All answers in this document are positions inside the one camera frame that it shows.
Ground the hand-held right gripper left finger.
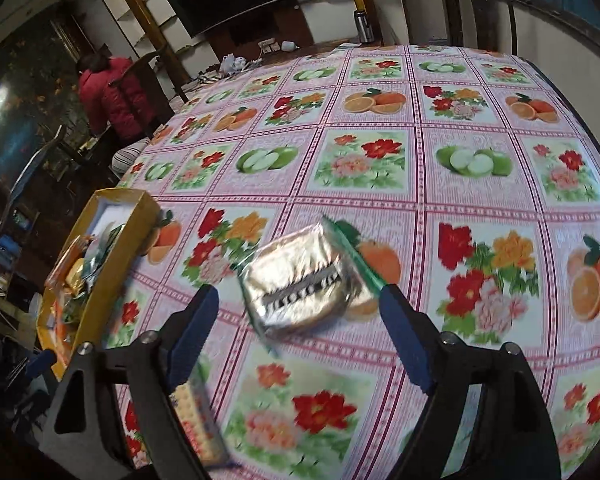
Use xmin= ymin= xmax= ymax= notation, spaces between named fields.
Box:
xmin=39 ymin=284 xmax=221 ymax=480

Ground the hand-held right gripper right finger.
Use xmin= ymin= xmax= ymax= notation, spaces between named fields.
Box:
xmin=377 ymin=284 xmax=563 ymax=480

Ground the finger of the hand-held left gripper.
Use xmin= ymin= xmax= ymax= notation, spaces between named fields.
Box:
xmin=24 ymin=349 xmax=57 ymax=380

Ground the large orange cracker packet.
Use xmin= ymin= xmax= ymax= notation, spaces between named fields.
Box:
xmin=169 ymin=360 xmax=231 ymax=467

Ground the yellow cardboard box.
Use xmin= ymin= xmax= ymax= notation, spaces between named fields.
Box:
xmin=36 ymin=188 xmax=161 ymax=381

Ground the green cracker packet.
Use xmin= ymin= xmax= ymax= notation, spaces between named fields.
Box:
xmin=236 ymin=216 xmax=388 ymax=346

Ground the fruit and flower printed tablecloth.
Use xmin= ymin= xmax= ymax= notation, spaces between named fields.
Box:
xmin=102 ymin=44 xmax=600 ymax=480

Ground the striped seat cushion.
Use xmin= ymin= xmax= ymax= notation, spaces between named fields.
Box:
xmin=111 ymin=140 xmax=151 ymax=178

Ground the grey curved chair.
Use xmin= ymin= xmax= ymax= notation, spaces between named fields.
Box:
xmin=0 ymin=125 xmax=68 ymax=241

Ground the dark wooden chair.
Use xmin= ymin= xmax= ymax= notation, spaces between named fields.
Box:
xmin=432 ymin=0 xmax=518 ymax=56
xmin=109 ymin=42 xmax=188 ymax=133

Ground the crumpled white bag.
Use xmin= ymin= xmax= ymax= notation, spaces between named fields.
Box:
xmin=220 ymin=54 xmax=248 ymax=75

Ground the steel thermos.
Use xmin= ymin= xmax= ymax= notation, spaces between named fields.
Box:
xmin=354 ymin=9 xmax=376 ymax=43

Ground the dark wooden television cabinet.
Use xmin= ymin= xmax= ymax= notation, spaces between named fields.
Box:
xmin=207 ymin=7 xmax=313 ymax=61

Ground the golden wooden shelf frame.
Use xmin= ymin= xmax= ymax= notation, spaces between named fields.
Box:
xmin=114 ymin=0 xmax=191 ymax=91

